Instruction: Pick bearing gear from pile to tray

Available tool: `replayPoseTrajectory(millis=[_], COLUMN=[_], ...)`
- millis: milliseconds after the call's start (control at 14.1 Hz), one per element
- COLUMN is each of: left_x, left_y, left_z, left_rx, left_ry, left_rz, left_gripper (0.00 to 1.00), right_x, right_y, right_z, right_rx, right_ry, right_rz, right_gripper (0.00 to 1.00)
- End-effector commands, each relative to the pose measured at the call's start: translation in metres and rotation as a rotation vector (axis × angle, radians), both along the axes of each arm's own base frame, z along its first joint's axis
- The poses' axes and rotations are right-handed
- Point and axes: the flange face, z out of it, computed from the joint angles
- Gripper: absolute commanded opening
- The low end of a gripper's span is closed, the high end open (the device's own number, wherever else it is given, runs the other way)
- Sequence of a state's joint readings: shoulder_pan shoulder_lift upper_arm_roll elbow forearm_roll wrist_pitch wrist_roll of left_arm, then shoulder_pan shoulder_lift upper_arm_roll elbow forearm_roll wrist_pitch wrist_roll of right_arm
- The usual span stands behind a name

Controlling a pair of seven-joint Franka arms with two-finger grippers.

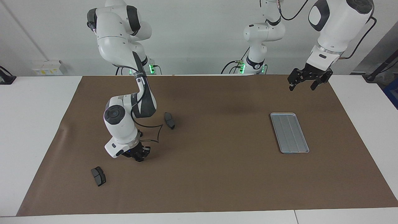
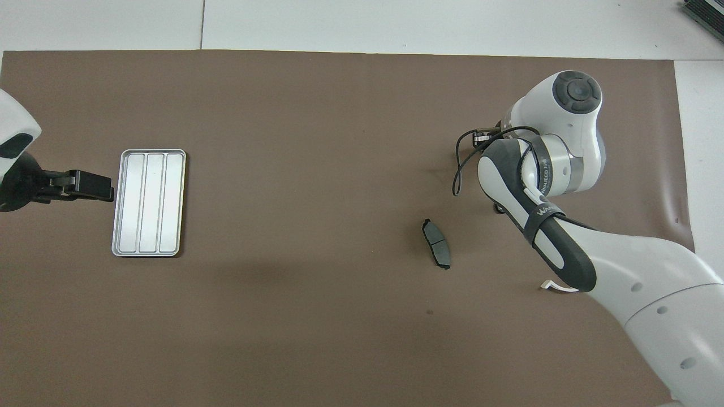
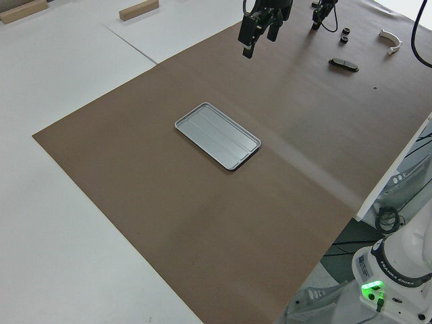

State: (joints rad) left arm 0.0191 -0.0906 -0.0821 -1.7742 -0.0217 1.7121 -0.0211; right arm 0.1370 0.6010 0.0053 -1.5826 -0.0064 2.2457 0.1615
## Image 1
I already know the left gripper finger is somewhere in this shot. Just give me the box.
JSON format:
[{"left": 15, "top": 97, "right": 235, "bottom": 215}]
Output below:
[
  {"left": 287, "top": 68, "right": 307, "bottom": 91},
  {"left": 311, "top": 70, "right": 333, "bottom": 91}
]

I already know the silver metal tray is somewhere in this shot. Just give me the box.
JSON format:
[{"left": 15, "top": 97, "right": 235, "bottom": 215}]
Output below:
[{"left": 270, "top": 113, "right": 310, "bottom": 154}]

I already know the slim dark brake pad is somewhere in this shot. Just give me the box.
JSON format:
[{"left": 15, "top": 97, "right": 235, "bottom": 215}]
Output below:
[{"left": 164, "top": 112, "right": 176, "bottom": 130}]

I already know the wide dark brake pad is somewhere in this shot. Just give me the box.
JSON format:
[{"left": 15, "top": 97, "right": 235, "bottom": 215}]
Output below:
[{"left": 91, "top": 166, "right": 107, "bottom": 187}]

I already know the black tripod leg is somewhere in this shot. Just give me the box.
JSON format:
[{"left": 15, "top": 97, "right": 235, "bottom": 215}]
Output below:
[{"left": 364, "top": 51, "right": 398, "bottom": 82}]

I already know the blue crate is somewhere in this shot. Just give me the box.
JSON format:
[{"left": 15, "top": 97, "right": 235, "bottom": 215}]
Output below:
[{"left": 383, "top": 78, "right": 398, "bottom": 110}]

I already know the brown table mat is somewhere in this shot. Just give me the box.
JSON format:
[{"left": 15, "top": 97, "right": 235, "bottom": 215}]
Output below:
[{"left": 16, "top": 74, "right": 398, "bottom": 217}]

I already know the black clamp stand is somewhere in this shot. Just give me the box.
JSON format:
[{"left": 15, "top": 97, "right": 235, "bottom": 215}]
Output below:
[{"left": 0, "top": 66, "right": 16, "bottom": 85}]

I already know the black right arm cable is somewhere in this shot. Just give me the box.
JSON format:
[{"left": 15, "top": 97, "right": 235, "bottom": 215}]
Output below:
[{"left": 131, "top": 93, "right": 164, "bottom": 144}]

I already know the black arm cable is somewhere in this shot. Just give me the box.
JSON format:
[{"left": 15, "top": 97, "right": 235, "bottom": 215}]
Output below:
[
  {"left": 278, "top": 0, "right": 377, "bottom": 60},
  {"left": 131, "top": 93, "right": 164, "bottom": 144}
]

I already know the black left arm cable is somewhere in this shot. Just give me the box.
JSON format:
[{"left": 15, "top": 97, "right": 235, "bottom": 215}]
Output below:
[{"left": 278, "top": 0, "right": 377, "bottom": 60}]

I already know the white wall socket box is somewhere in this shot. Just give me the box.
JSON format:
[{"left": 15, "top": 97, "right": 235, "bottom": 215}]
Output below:
[{"left": 32, "top": 60, "right": 67, "bottom": 76}]

